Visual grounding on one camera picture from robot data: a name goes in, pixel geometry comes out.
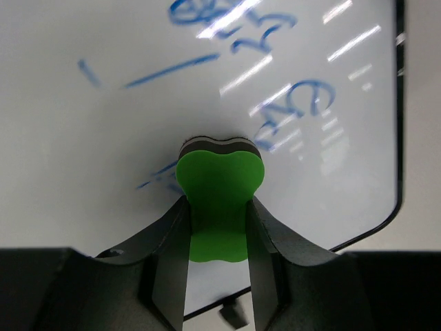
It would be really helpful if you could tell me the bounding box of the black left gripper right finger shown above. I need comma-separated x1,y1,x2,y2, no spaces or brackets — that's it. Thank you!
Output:
246,199,440,330

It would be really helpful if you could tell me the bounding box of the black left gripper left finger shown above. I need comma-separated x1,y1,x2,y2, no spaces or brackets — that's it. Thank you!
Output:
1,197,191,330

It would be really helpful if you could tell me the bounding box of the green bone-shaped whiteboard eraser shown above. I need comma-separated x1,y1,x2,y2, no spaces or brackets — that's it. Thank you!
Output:
176,136,265,263

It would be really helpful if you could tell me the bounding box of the white whiteboard with black frame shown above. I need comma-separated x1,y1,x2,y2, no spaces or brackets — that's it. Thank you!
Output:
1,1,400,315

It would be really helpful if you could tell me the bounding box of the black whiteboard clip foot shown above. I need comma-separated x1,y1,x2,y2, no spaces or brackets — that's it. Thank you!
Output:
219,299,249,330

